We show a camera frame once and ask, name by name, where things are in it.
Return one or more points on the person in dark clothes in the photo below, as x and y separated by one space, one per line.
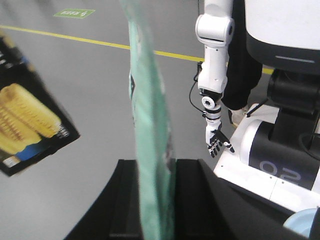
243 71

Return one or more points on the teal goji berry pouch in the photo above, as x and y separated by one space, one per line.
155 155

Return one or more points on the black Franzzi cookie box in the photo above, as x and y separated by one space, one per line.
33 125

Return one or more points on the white humanoid robot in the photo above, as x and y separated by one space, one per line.
274 154

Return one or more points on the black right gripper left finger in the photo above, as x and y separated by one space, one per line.
114 215

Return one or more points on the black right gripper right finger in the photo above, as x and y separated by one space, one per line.
209 208

